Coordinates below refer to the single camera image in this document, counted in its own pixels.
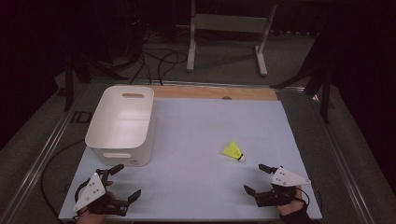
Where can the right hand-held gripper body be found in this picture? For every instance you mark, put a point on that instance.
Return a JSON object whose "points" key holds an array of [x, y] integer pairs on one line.
{"points": [[286, 179]]}

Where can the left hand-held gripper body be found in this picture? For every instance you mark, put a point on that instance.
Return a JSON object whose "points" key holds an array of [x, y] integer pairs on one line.
{"points": [[93, 188]]}

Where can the yellow shuttlecock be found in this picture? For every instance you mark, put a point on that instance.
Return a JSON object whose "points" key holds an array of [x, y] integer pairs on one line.
{"points": [[233, 150]]}

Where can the white plastic storage bin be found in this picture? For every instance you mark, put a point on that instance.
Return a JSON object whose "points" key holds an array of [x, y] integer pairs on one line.
{"points": [[121, 124]]}

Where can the person's right hand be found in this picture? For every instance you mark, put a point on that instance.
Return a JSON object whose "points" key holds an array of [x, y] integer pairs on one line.
{"points": [[294, 205]]}

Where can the person's left hand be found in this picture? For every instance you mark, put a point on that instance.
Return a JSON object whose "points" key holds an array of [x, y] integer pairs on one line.
{"points": [[90, 219]]}

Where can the light blue table mat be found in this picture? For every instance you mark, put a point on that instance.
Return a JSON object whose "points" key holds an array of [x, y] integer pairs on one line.
{"points": [[193, 161]]}

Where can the black metal stand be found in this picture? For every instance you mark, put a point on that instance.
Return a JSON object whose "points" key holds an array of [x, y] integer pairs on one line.
{"points": [[320, 77], [77, 71]]}

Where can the metal floor rail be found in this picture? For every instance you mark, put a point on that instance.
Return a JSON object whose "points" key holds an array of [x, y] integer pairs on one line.
{"points": [[40, 155], [339, 152]]}

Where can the white metal desk frame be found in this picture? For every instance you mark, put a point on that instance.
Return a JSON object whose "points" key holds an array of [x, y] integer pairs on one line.
{"points": [[229, 23]]}

